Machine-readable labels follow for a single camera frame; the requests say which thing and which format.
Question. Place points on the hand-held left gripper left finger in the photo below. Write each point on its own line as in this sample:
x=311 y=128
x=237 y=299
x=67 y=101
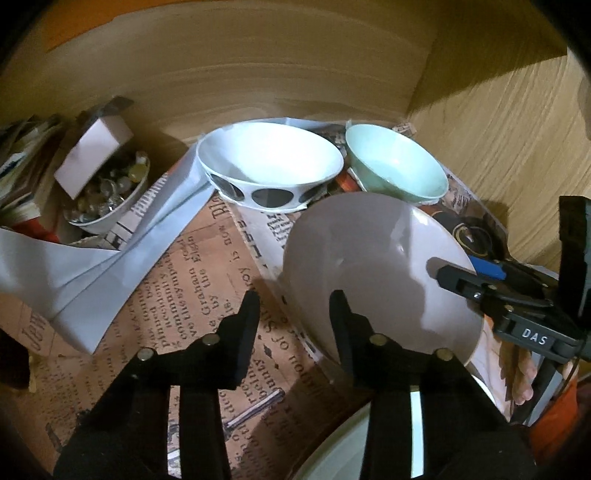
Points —
x=242 y=341

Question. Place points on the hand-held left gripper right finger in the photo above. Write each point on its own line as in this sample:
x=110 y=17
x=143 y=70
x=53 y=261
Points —
x=344 y=337

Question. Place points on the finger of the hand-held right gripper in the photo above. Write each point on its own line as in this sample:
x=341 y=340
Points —
x=491 y=270
x=461 y=281

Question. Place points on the pinkish grey bowl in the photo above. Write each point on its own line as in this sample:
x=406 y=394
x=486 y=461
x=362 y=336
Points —
x=383 y=258

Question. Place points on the mint green bowl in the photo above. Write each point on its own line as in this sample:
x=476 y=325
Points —
x=397 y=161

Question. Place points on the person's right hand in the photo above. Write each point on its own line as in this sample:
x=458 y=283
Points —
x=521 y=378

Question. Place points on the newspaper print mat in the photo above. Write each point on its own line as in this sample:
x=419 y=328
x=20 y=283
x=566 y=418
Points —
x=184 y=277

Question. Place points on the mint green plate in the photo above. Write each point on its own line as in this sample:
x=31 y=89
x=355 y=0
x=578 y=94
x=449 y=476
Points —
x=337 y=450

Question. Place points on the white paper strip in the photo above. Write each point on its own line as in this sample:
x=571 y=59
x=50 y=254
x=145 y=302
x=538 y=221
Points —
x=83 y=277

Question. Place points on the small bowl of beads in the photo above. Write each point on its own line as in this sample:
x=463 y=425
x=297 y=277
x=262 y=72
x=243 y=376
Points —
x=111 y=203

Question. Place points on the white bowl with dark spots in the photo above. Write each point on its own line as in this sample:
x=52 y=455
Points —
x=270 y=152

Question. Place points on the white cardboard piece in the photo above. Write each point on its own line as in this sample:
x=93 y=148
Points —
x=94 y=147

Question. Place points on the stack of magazines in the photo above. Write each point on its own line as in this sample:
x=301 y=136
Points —
x=23 y=175

